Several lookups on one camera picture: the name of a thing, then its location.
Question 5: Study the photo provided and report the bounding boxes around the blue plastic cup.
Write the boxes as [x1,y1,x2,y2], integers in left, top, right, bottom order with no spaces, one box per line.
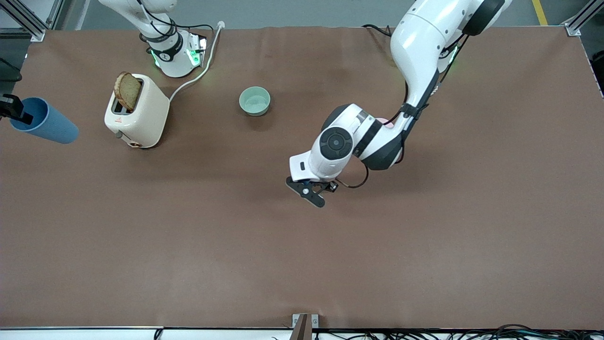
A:
[9,97,79,145]

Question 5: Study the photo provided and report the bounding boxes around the brown table cover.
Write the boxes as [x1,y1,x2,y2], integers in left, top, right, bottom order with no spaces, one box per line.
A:
[0,26,604,330]

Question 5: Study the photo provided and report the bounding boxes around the mint green bowl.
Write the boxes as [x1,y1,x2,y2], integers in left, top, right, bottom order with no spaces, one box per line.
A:
[239,86,271,117]

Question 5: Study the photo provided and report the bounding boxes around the brown bread slice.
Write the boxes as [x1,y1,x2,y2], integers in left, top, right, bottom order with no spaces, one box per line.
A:
[114,71,142,112]

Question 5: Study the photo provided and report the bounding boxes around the white two-slot toaster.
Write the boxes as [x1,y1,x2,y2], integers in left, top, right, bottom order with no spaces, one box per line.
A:
[104,73,170,149]

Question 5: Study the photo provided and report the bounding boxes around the aluminium frame profile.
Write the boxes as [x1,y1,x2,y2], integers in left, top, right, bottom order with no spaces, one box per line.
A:
[564,0,604,37]
[0,0,64,42]

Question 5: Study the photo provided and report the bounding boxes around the metal table edge bracket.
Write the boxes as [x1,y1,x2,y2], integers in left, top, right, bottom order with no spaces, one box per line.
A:
[292,314,319,340]

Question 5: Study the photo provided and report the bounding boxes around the white toaster power cable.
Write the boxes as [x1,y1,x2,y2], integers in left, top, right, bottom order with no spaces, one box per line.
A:
[168,21,226,102]

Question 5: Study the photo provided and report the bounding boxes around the black arm base cable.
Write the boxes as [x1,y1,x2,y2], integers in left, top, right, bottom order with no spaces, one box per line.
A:
[362,24,394,38]

